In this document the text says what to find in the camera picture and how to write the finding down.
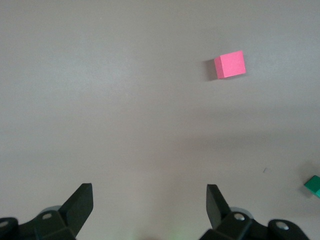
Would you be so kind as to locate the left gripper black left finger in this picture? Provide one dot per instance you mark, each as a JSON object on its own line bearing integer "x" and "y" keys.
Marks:
{"x": 75, "y": 212}

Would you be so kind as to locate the pink foam cube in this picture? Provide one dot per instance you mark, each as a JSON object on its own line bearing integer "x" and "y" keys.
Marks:
{"x": 231, "y": 63}

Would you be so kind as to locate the green foam cube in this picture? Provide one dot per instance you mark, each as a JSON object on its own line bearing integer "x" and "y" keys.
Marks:
{"x": 313, "y": 186}

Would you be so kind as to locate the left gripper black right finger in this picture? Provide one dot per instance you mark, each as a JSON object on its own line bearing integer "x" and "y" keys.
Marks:
{"x": 217, "y": 210}

